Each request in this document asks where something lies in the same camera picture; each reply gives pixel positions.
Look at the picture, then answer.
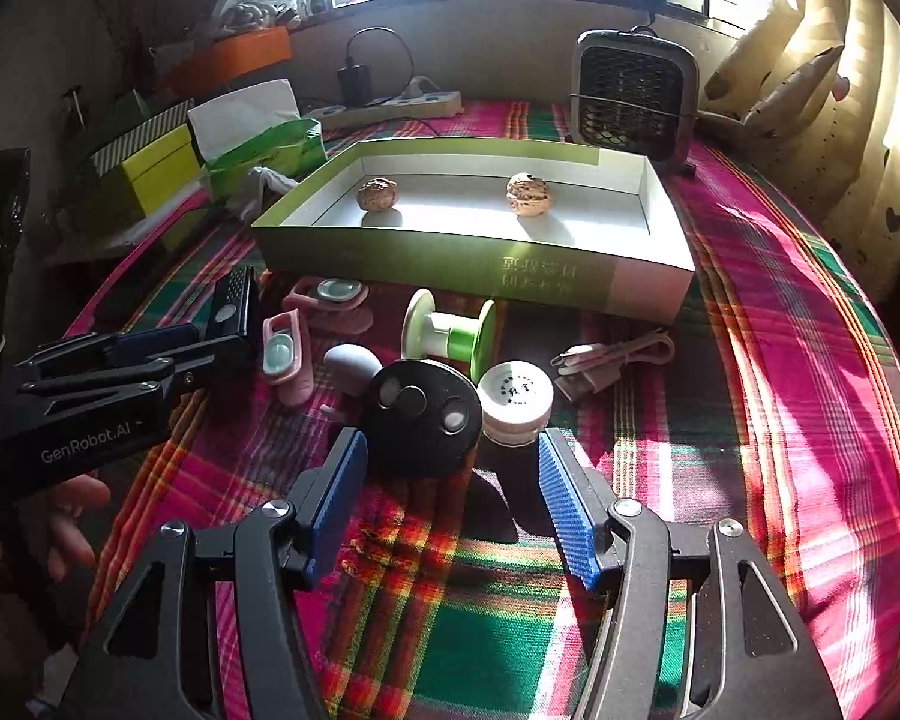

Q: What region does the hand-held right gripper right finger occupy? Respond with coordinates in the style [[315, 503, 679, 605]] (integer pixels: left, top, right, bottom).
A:
[[536, 427, 845, 720]]

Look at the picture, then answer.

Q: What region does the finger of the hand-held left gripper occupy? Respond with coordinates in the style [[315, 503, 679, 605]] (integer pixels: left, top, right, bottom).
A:
[[19, 334, 260, 410], [11, 326, 200, 385]]

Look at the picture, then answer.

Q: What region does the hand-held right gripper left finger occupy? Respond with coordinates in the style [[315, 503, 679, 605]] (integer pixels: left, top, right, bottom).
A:
[[60, 427, 368, 720]]

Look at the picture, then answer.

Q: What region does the black lint brush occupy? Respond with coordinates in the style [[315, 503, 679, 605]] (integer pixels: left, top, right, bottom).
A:
[[206, 266, 262, 361]]

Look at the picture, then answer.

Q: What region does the pink clip with oblong lens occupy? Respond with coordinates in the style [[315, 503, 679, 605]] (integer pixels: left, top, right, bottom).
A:
[[262, 309, 314, 407]]

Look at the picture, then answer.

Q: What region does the black round disc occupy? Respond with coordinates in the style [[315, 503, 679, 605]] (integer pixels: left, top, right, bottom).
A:
[[361, 360, 484, 478]]

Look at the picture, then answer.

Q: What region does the white round jar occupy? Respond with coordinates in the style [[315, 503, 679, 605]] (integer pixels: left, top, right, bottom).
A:
[[476, 361, 554, 447]]

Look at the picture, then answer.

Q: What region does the pink clip with round lens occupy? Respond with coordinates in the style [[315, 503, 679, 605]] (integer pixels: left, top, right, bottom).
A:
[[283, 277, 372, 335]]

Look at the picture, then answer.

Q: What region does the green and white spool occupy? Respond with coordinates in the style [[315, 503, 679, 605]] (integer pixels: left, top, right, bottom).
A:
[[403, 289, 498, 385]]

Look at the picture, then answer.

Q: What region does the shallow green cardboard box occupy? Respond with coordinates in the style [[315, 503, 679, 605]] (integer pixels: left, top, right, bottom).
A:
[[249, 136, 697, 314]]

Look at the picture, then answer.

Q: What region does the person's left hand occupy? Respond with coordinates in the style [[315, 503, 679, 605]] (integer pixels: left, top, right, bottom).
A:
[[41, 474, 113, 571]]

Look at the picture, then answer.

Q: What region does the grey egg-shaped object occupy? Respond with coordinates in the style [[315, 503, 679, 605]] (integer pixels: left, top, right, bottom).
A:
[[322, 343, 383, 395]]

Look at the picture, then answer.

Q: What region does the yellow-green box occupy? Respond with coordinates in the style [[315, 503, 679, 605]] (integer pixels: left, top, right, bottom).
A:
[[94, 124, 203, 233]]

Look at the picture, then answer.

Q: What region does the crumpled white plastic bag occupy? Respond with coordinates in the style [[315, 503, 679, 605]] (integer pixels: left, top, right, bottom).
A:
[[225, 165, 297, 215]]

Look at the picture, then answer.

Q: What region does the green tissue pack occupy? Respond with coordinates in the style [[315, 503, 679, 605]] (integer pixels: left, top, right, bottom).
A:
[[187, 80, 327, 203]]

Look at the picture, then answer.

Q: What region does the plaid blanket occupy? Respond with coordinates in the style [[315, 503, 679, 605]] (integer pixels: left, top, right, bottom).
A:
[[67, 97, 900, 720]]

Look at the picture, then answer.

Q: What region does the green paper bag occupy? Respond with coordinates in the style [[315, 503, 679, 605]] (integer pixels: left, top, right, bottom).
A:
[[112, 90, 151, 128]]

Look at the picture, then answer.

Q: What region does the dark brown walnut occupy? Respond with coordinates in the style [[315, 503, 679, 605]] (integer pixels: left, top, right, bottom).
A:
[[356, 177, 400, 212]]

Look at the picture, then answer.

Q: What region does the orange box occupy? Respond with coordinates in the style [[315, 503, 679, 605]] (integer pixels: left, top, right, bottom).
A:
[[169, 25, 293, 95]]

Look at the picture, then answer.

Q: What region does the light brown walnut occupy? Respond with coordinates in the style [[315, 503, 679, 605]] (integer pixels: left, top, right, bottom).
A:
[[505, 172, 554, 218]]

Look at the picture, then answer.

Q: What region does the black power adapter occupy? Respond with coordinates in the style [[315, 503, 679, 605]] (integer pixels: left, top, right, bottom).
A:
[[337, 64, 372, 106]]

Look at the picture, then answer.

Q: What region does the white power strip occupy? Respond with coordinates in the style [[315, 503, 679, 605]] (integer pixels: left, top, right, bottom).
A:
[[304, 90, 464, 132]]

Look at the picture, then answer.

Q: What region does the clear plastic bag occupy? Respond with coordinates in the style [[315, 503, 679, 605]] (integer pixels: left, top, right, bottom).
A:
[[210, 0, 301, 35]]

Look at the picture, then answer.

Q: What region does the grey space heater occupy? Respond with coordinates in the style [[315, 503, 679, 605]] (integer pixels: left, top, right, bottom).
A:
[[568, 26, 700, 162]]

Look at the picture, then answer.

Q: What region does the cream dotted pillow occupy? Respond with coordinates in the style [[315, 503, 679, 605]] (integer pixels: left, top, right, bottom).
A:
[[742, 45, 845, 140]]

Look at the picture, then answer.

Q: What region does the cream heart-print curtain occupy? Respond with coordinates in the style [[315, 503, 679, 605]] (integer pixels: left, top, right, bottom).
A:
[[765, 0, 900, 301]]

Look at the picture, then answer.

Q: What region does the pink charging cable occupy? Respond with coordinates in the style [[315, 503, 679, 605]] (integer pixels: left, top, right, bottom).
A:
[[551, 328, 676, 402]]

